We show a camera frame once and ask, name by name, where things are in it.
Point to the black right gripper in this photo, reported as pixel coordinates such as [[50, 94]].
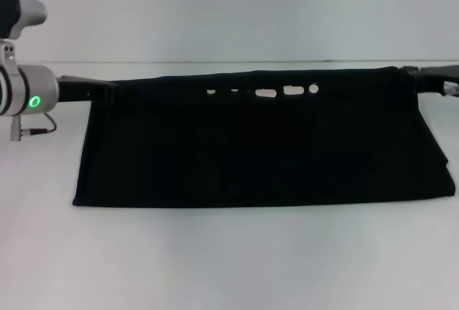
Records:
[[437, 78]]

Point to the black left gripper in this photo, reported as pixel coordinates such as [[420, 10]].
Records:
[[77, 89]]

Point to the black t-shirt with white print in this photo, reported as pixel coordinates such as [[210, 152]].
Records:
[[251, 145]]

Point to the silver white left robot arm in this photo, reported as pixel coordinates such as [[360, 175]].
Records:
[[27, 89]]

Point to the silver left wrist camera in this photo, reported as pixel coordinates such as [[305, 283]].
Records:
[[18, 16]]

